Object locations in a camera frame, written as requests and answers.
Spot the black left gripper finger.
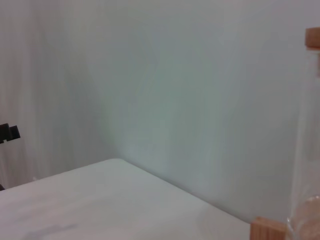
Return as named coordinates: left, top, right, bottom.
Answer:
left=0, top=122, right=21, bottom=144

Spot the wooden dispenser stand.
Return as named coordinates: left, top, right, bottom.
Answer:
left=249, top=216, right=291, bottom=240

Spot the glass water dispenser jar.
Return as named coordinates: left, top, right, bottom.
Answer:
left=286, top=47, right=320, bottom=240

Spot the wooden jar lid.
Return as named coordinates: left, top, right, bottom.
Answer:
left=304, top=26, right=320, bottom=50

